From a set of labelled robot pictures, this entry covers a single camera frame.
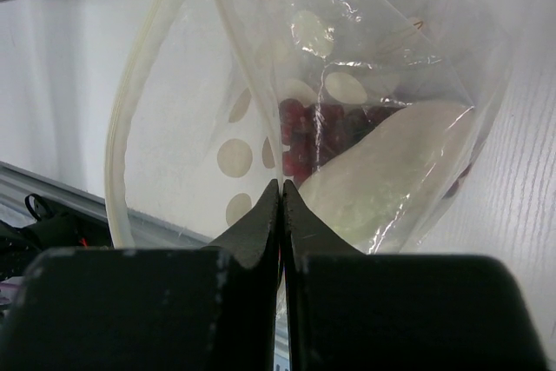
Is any white radish with leaves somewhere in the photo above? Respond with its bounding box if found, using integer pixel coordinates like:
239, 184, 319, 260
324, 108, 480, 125
299, 101, 477, 254

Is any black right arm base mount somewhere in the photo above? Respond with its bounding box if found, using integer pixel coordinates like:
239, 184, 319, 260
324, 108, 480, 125
1, 194, 113, 282

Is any purple grape bunch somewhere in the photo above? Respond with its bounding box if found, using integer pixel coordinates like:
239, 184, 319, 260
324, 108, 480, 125
280, 99, 413, 190

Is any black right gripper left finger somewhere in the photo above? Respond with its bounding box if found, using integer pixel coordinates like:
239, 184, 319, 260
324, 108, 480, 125
1, 181, 279, 370

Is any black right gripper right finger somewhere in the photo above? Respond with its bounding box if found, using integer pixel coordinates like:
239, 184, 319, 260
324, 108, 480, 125
281, 182, 548, 370

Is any clear zip top bag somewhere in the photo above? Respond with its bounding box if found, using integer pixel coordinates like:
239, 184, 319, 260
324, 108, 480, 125
105, 0, 522, 252

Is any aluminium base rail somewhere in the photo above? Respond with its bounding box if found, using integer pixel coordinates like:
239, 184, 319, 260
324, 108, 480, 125
1, 162, 211, 248

